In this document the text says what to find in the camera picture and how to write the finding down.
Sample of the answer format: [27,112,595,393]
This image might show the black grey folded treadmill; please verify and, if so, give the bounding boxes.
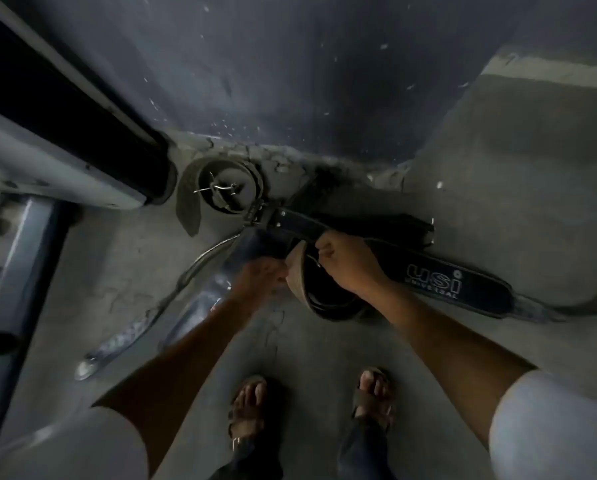
[0,0,180,448]

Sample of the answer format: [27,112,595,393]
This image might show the dark blue jeans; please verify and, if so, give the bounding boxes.
[210,417,397,480]

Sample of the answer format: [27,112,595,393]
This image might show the person's right forearm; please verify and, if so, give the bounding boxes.
[360,279,538,451]

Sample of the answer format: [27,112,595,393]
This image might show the brown strap sandal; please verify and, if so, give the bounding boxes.
[352,366,397,435]
[227,374,272,453]

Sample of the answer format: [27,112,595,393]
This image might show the person's foot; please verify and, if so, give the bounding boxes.
[356,369,394,425]
[230,377,269,445]

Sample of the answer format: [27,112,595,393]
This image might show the person's left forearm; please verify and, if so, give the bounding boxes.
[92,290,263,478]

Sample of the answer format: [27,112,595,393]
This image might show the person's left hand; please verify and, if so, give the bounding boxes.
[228,257,292,311]

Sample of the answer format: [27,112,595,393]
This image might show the olive green suede belt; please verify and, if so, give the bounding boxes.
[174,153,268,239]

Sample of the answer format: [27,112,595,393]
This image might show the person's right foot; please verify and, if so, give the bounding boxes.
[356,369,394,425]

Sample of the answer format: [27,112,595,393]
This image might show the person's right hand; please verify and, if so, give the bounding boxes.
[316,229,392,301]

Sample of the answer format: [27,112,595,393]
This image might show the person's left foot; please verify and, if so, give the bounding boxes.
[230,377,269,445]

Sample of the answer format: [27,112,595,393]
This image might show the white long-sleeved shirt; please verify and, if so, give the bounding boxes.
[0,369,597,480]

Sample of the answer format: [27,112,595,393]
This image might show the brown suede belt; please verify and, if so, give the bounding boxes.
[284,238,374,323]

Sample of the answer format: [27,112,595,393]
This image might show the black USI leather belt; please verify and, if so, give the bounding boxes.
[243,202,567,323]

